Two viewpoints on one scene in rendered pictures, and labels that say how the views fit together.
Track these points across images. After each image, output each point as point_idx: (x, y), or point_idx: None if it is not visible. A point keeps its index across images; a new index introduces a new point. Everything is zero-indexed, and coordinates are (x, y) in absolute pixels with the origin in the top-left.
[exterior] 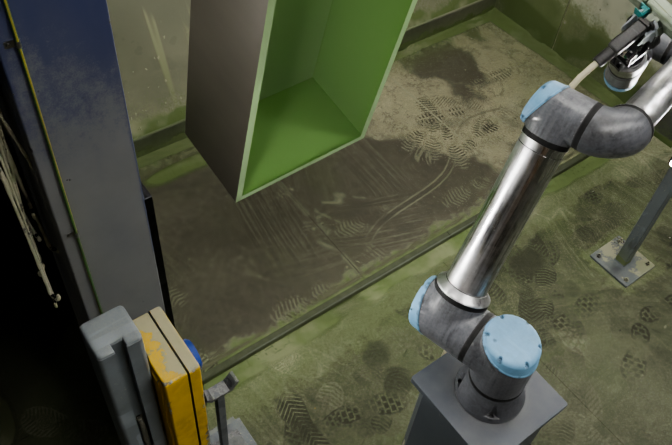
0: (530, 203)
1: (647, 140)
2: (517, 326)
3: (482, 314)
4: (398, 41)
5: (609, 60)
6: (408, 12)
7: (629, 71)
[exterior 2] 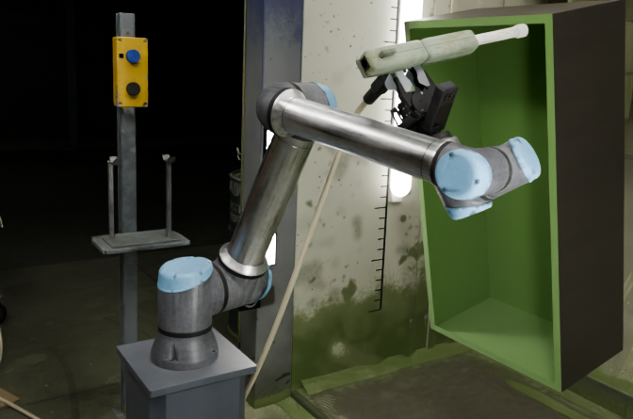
0: (259, 169)
1: (263, 104)
2: (197, 266)
3: (219, 265)
4: (553, 233)
5: (368, 95)
6: (550, 191)
7: None
